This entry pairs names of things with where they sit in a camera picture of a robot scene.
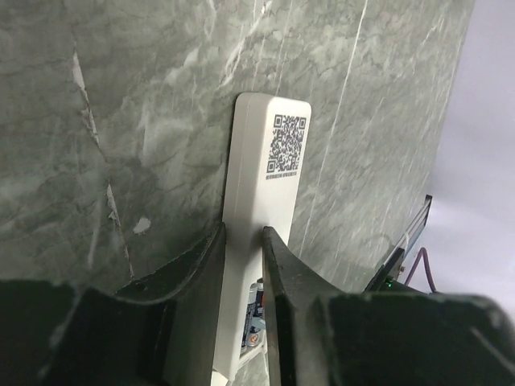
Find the white remote control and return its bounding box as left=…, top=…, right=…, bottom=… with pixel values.
left=213, top=92, right=311, bottom=381

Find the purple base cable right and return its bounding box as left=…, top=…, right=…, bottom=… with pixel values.
left=404, top=248, right=438, bottom=294

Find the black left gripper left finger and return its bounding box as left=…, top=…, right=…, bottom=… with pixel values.
left=1, top=224, right=225, bottom=385

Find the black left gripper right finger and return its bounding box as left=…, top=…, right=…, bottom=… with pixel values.
left=262, top=227, right=514, bottom=385

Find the battery in remote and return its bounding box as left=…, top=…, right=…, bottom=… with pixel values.
left=254, top=278, right=264, bottom=318
left=241, top=283, right=258, bottom=355

